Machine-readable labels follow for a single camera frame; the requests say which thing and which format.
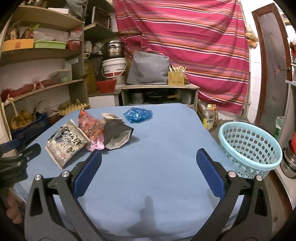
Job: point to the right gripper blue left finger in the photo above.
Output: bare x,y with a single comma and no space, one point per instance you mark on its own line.
42,218

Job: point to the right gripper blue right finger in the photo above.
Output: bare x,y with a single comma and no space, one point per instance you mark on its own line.
243,212

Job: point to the black white snack packet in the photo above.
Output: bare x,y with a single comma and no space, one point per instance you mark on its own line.
65,143

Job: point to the pink snack bag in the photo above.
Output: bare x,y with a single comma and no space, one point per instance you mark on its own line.
97,143

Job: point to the red snack wrapper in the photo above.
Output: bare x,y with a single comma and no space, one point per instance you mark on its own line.
91,126

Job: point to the beige grey paper bag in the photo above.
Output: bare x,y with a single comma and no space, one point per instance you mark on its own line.
116,132

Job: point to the blue plastic bag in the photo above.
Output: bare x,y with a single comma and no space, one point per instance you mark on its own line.
138,115

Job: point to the dark blue plastic crate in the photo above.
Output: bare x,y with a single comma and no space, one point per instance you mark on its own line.
30,132

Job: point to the light blue plastic basket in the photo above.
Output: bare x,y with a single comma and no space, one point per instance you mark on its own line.
251,150

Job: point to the yellow egg tray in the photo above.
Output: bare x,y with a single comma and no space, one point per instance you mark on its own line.
72,108

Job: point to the blue table cloth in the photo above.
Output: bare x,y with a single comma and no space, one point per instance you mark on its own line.
152,188

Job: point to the white small cabinet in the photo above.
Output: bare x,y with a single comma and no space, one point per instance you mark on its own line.
104,100

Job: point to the cooking oil bottle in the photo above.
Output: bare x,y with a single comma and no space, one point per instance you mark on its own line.
208,117

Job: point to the yellow plastic box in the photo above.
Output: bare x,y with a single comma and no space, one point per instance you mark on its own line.
16,44

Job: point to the red plastic bowl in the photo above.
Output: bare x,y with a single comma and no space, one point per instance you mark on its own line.
106,86

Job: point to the green plastic tray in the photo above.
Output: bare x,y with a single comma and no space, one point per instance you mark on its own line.
50,44

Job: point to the grey low cabinet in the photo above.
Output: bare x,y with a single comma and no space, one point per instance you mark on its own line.
158,94

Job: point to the white plastic bucket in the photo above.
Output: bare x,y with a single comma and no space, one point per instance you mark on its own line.
115,68

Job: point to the steel cooking pot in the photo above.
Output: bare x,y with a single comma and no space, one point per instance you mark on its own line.
113,49

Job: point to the yellow utensil holder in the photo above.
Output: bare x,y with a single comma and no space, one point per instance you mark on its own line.
176,75

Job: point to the brown framed door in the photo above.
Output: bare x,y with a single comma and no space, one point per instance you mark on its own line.
275,66

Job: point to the grey fabric cover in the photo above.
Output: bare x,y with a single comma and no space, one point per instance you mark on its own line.
148,68

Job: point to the red striped curtain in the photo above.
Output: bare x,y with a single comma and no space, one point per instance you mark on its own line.
207,38

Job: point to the wooden wall shelf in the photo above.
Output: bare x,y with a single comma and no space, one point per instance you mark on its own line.
40,79

